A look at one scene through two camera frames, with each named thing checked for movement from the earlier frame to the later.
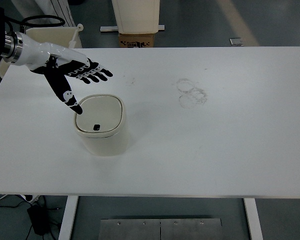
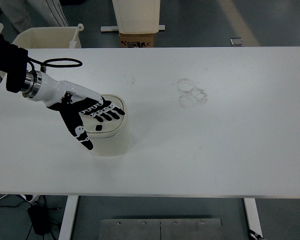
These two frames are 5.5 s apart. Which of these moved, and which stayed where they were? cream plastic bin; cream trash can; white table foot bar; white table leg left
Moved: cream plastic bin
Stayed: white table leg left; cream trash can; white table foot bar
